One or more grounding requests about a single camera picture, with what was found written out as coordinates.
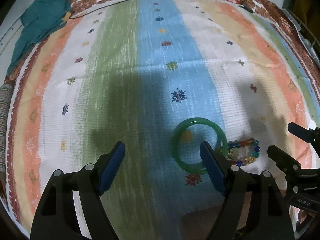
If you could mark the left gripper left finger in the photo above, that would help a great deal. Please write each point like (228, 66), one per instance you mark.
(55, 216)

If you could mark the green jade bangle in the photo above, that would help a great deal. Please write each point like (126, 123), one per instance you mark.
(197, 168)

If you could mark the small black device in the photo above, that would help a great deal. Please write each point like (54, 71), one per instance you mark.
(245, 7)

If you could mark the teal cloth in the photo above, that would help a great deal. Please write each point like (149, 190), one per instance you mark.
(40, 20)

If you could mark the striped colourful bed sheet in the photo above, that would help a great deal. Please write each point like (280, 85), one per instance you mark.
(78, 93)

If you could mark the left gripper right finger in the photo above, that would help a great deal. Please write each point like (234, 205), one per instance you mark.
(253, 206)

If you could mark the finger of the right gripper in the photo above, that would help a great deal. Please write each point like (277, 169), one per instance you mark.
(307, 135)
(284, 161)

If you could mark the striped grey pillow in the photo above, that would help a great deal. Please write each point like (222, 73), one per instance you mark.
(5, 101)

